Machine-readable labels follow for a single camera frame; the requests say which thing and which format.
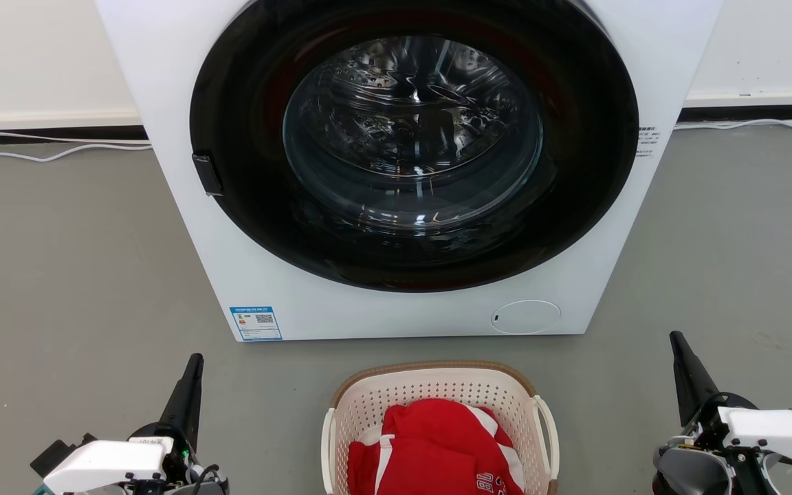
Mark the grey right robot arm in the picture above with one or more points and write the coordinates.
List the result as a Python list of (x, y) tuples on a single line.
[(691, 473)]

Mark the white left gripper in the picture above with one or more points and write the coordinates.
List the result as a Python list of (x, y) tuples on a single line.
[(104, 464)]

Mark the white front-load washing machine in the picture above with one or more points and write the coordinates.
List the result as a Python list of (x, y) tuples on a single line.
[(183, 240)]

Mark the small printed text sticker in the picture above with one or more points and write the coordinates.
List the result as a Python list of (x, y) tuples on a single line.
[(647, 141)]

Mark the red and white garment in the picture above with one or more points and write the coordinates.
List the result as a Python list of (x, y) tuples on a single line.
[(430, 447)]

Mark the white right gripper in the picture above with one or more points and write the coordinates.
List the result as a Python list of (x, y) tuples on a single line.
[(774, 430)]

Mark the white perforated plastic laundry basket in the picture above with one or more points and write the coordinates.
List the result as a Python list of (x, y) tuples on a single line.
[(437, 383)]

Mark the round black washing machine door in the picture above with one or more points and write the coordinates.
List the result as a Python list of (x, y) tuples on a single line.
[(245, 206)]

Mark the blue energy label sticker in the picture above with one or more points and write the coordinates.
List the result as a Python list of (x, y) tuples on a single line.
[(256, 323)]

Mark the round white filter cover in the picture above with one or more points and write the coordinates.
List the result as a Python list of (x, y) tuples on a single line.
[(525, 317)]

